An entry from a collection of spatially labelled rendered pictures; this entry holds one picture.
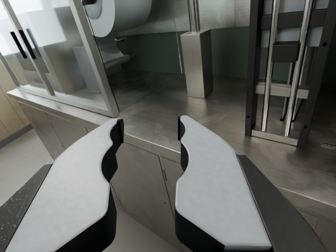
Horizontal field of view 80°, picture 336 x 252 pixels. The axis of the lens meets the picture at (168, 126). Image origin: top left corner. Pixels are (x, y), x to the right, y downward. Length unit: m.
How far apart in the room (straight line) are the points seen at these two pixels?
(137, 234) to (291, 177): 1.19
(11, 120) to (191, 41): 3.03
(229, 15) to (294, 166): 0.72
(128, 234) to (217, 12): 1.43
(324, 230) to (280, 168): 0.17
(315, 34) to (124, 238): 1.46
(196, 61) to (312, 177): 0.57
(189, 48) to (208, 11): 0.29
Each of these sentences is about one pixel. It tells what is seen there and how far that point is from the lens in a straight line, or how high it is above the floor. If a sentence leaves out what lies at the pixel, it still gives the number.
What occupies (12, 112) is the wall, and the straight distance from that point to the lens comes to 3.54.
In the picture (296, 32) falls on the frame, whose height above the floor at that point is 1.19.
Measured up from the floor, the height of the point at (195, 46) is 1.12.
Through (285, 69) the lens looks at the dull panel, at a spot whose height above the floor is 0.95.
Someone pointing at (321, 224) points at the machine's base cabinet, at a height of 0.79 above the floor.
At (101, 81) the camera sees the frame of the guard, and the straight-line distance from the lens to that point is 0.86.
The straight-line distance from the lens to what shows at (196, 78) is 0.90.
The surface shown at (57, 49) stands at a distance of 1.08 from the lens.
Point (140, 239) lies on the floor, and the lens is 1.54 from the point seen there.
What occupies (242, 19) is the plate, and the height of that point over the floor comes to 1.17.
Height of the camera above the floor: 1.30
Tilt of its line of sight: 32 degrees down
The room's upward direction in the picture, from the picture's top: 11 degrees counter-clockwise
